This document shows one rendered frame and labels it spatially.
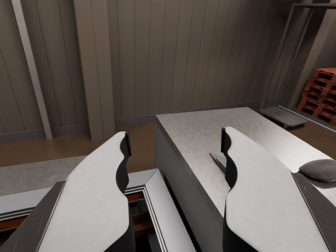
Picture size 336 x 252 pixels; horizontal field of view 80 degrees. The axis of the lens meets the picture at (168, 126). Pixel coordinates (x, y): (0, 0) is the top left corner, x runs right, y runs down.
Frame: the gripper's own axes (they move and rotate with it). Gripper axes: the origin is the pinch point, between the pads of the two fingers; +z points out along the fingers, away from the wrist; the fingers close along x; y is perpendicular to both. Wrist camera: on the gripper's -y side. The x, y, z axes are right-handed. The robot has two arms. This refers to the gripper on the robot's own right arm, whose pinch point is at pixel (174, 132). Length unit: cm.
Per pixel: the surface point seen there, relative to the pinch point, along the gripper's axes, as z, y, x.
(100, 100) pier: 216, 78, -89
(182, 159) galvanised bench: 51, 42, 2
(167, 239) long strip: 31, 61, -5
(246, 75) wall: 355, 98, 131
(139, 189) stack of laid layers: 54, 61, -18
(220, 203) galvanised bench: 30, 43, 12
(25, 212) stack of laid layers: 39, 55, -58
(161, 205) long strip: 45, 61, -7
